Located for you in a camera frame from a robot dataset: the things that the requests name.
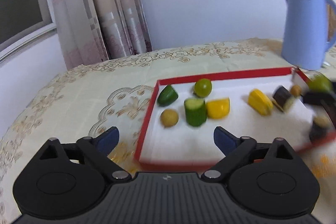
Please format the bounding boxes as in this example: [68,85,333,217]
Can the cucumber end piece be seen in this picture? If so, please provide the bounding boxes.
[157,85,179,107]

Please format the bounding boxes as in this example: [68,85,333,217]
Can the pink patterned curtain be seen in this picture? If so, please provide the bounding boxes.
[45,0,153,70]

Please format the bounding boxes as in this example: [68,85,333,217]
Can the cucumber cylinder piece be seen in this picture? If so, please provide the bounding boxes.
[184,98,207,127]

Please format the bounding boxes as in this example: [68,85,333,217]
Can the yellow pepper piece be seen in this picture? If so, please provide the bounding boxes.
[248,89,274,117]
[206,97,231,119]

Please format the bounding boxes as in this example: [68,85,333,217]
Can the eggplant piece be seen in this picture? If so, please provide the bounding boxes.
[309,116,332,142]
[272,86,295,112]

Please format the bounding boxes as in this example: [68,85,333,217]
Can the yellow round lime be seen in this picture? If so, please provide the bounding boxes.
[160,109,179,128]

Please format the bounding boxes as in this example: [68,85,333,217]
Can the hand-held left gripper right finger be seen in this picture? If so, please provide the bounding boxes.
[203,126,298,183]

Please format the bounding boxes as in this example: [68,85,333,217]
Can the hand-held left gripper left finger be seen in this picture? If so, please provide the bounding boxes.
[39,127,132,183]

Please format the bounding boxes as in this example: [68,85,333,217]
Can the red cardboard box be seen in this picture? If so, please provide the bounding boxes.
[134,67,336,172]

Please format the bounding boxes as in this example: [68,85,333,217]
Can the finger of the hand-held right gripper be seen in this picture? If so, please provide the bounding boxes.
[303,91,336,125]

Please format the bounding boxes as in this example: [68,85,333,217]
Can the green lime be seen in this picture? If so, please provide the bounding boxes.
[308,75,333,93]
[194,79,213,98]

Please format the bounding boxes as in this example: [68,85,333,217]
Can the blue electric kettle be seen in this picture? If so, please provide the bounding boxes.
[281,0,336,71]

